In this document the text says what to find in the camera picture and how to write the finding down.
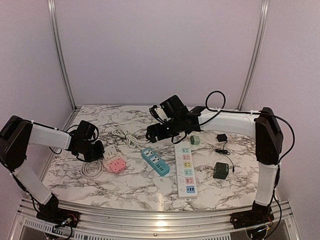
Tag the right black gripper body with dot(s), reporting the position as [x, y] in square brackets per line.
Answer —
[174, 129]

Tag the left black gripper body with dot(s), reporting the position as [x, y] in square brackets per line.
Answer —
[90, 152]

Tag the white plug adapter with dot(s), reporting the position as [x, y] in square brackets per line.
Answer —
[110, 152]

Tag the pink round power strip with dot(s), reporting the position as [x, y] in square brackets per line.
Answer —
[106, 163]

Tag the light green USB adapter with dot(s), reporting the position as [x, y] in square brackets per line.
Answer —
[195, 140]

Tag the teal power strip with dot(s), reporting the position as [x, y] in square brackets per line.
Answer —
[155, 161]

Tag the white long power strip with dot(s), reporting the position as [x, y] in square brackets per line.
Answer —
[185, 172]

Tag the dark green cube socket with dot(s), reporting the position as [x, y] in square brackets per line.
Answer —
[220, 171]

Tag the pink square plug adapter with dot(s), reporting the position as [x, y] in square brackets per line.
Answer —
[117, 165]

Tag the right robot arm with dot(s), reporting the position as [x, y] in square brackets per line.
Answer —
[262, 126]

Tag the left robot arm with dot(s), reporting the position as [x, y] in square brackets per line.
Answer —
[18, 134]

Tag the black power adapter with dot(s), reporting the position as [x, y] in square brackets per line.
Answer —
[222, 138]

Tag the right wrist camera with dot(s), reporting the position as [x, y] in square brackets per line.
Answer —
[171, 108]

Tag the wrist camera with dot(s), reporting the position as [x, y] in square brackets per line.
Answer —
[87, 131]
[171, 108]

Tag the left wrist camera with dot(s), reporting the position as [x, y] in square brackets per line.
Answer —
[87, 131]

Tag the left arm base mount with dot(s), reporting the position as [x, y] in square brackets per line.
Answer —
[63, 217]

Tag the front aluminium rail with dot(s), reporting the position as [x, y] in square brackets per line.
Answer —
[100, 223]

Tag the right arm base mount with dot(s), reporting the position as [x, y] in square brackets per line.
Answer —
[250, 218]

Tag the right aluminium frame post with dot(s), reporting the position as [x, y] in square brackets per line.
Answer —
[257, 47]

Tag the aluminium frame post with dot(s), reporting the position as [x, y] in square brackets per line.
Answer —
[257, 47]
[59, 51]

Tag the left aluminium frame post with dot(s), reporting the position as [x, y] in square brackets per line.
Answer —
[59, 51]

